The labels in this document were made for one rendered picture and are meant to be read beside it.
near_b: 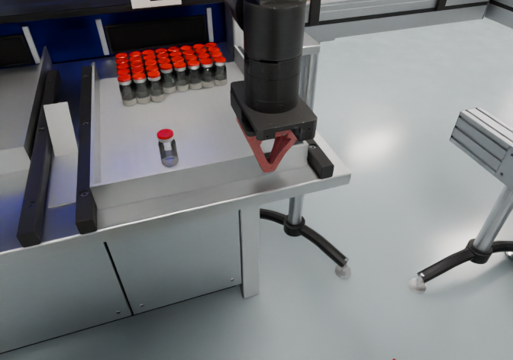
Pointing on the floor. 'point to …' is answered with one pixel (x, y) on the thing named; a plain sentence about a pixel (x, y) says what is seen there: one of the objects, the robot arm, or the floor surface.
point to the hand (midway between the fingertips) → (268, 165)
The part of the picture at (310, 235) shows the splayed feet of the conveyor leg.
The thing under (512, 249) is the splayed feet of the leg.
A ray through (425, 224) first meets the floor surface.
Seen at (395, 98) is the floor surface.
